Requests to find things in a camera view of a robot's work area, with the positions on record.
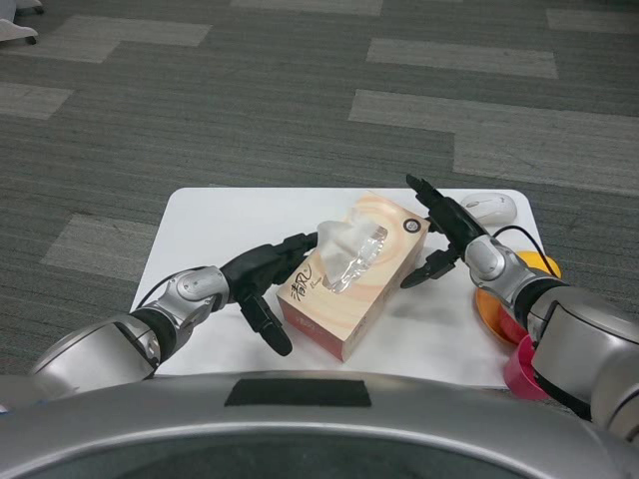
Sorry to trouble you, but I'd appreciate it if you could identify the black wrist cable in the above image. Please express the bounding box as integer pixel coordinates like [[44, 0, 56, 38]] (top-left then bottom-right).
[[135, 276, 174, 313], [491, 225, 565, 283]]

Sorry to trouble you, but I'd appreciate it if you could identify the silver robot chest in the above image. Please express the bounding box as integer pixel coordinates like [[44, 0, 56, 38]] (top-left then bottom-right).
[[0, 371, 639, 479]]

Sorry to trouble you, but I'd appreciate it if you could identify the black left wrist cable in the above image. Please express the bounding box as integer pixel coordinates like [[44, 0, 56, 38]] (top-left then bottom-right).
[[135, 276, 174, 313]]

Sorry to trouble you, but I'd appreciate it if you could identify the white computer mouse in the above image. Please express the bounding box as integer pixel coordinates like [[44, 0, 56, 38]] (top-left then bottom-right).
[[459, 193, 518, 226]]

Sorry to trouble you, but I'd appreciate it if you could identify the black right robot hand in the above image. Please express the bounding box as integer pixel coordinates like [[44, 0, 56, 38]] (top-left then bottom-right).
[[399, 173, 494, 289]]

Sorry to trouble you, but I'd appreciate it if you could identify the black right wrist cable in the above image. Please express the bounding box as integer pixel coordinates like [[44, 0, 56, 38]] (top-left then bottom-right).
[[491, 225, 565, 283]]

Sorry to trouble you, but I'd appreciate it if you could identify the orange round plate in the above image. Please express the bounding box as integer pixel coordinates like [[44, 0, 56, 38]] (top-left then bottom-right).
[[473, 288, 528, 346]]

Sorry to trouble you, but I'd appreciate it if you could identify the red apple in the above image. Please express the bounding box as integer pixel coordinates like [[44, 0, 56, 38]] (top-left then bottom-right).
[[498, 306, 530, 343]]

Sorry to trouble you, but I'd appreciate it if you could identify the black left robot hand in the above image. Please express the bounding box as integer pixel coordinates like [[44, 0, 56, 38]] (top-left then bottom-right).
[[221, 232, 320, 357]]

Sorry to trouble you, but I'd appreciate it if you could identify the peach cardboard tissue box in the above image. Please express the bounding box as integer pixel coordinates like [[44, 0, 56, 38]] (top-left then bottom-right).
[[275, 190, 429, 363]]

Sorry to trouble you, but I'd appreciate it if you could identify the pink plastic cup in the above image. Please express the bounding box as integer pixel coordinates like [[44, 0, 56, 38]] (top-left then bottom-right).
[[503, 334, 550, 403]]

